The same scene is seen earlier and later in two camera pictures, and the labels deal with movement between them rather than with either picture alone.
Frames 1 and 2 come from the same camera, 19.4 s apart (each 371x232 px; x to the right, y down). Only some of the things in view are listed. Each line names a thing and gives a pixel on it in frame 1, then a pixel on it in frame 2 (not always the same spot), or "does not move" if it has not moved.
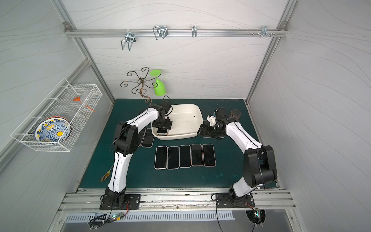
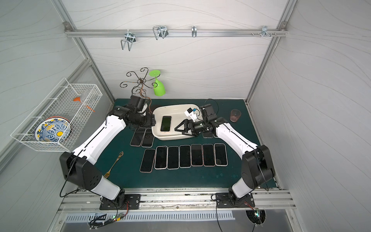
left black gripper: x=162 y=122 to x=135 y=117
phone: x=148 y=139 does not move
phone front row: x=161 y=160 does not move
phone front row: x=208 y=155 does not move
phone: x=140 y=137 does not move
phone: x=162 y=131 to x=147 y=163
